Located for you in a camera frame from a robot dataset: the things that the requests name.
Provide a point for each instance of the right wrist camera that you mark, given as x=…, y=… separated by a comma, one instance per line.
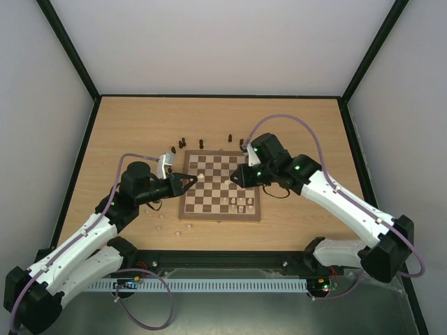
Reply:
x=252, y=158

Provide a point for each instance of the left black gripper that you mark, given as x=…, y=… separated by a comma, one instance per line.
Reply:
x=176, y=185

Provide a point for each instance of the wooden chess board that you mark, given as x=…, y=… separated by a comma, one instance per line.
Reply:
x=203, y=200

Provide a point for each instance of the light blue cable duct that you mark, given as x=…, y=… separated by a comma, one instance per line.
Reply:
x=201, y=285

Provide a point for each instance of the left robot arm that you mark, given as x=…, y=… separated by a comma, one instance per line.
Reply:
x=36, y=296

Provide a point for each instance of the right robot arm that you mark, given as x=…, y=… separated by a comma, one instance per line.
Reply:
x=384, y=242

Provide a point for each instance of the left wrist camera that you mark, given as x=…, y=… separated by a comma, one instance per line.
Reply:
x=164, y=161

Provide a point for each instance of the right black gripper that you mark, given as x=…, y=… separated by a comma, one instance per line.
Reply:
x=246, y=175

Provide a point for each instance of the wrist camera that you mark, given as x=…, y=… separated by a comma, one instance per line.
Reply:
x=164, y=161
x=252, y=158

